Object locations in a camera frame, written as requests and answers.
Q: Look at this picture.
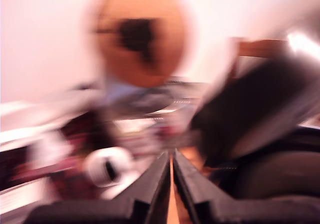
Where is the black Philips rice cooker body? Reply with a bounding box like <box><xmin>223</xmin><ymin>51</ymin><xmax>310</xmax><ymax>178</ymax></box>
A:
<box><xmin>207</xmin><ymin>126</ymin><xmax>320</xmax><ymax>203</ymax></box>

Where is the white round container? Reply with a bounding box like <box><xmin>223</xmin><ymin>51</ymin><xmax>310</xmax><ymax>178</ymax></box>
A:
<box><xmin>84</xmin><ymin>146</ymin><xmax>134</xmax><ymax>189</ymax></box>

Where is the person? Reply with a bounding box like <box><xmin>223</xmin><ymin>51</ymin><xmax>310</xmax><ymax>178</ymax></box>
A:
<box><xmin>49</xmin><ymin>0</ymin><xmax>211</xmax><ymax>125</ymax></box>

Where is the wooden chair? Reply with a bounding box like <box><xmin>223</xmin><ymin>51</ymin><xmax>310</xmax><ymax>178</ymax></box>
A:
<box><xmin>228</xmin><ymin>35</ymin><xmax>292</xmax><ymax>80</ymax></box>

